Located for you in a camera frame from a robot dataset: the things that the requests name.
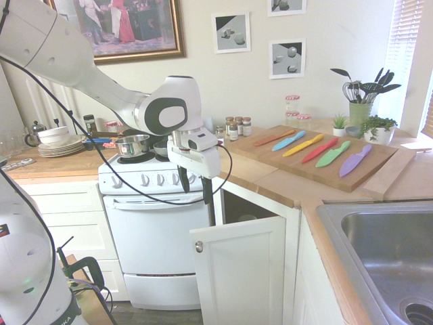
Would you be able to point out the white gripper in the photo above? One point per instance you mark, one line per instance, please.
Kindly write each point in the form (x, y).
(196, 159)

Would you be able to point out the white cabinet door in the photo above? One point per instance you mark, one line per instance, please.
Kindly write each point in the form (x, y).
(243, 271)

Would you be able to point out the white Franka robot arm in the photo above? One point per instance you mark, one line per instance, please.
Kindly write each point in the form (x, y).
(101, 84)

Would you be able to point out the silver cabinet door knob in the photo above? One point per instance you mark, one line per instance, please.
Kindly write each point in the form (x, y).
(199, 246)

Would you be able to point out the white drawer cabinet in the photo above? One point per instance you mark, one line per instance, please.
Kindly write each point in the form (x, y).
(67, 230)

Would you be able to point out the small glass shaker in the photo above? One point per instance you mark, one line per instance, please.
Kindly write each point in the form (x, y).
(219, 132)

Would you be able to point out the white kitchen stove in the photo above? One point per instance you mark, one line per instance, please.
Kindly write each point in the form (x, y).
(155, 230)

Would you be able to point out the spice jar wooden lid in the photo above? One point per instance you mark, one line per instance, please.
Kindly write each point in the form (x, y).
(239, 124)
(247, 126)
(233, 131)
(230, 124)

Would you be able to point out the steel saucepan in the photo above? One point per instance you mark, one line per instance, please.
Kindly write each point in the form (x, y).
(132, 145)

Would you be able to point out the orange knife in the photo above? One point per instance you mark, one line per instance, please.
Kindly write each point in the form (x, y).
(274, 138)

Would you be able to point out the glass jar checkered lid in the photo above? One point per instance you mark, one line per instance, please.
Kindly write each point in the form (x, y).
(292, 103)
(111, 127)
(291, 118)
(303, 122)

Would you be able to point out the blue knife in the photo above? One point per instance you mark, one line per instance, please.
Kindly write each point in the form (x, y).
(288, 141)

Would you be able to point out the yellow knife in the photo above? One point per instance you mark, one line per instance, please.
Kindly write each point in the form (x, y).
(303, 145)

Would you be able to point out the large wooden cutting board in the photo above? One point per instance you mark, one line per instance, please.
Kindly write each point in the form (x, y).
(314, 159)

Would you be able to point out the black lid spice bottle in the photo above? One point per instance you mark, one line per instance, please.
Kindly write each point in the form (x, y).
(89, 123)

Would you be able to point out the red knife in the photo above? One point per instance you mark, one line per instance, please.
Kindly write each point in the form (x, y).
(319, 150)

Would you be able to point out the stack of white plates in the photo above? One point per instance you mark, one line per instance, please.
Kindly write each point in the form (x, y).
(61, 147)

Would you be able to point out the green knife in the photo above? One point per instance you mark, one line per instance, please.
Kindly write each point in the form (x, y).
(333, 154)

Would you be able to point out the white ceramic bowl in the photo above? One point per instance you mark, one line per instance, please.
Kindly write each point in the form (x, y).
(53, 135)

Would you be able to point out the small succulent white pot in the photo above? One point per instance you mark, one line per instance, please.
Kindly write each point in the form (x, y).
(339, 127)

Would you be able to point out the grey still life print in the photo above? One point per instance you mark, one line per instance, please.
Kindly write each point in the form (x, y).
(287, 6)
(232, 32)
(287, 58)

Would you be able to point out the purple knife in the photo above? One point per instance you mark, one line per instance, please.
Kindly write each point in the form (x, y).
(355, 161)

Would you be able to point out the gold framed painting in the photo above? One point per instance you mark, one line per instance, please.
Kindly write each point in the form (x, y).
(135, 30)

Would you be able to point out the small grey bowl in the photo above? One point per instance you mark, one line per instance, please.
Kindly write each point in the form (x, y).
(353, 131)

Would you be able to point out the metal kettle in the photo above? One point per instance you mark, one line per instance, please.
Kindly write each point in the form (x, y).
(34, 133)

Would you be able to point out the green utensil holder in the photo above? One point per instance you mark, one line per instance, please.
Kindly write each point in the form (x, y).
(360, 113)

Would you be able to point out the leafy plant white pot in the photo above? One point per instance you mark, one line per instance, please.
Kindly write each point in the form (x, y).
(379, 130)

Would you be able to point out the black kitchen utensils bunch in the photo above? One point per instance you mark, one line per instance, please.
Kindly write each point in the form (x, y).
(367, 86)

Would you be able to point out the stainless steel sink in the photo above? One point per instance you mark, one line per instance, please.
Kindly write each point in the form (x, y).
(385, 257)

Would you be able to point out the white window blinds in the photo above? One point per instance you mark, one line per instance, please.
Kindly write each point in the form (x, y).
(402, 57)

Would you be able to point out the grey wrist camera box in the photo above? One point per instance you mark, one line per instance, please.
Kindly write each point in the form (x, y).
(202, 141)

